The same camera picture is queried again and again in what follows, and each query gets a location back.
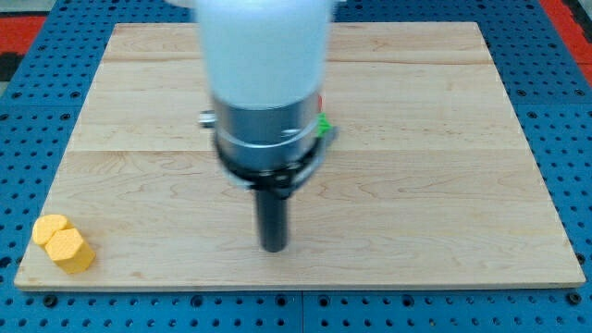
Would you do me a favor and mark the green block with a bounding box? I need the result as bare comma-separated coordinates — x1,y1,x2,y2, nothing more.
316,112,333,138

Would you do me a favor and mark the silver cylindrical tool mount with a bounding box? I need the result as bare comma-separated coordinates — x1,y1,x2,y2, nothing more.
199,93,338,199

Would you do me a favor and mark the yellow round block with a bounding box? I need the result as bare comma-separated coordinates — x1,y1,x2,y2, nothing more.
31,214,73,248

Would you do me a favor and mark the yellow hexagonal block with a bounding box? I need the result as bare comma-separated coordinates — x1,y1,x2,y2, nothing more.
45,228,96,274

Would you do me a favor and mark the wooden board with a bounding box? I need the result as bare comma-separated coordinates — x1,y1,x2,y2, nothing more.
14,22,586,291

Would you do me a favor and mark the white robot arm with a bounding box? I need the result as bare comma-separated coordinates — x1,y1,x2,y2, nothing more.
179,0,337,253

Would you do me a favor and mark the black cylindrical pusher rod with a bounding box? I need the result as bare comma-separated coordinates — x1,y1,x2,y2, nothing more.
256,191,289,253

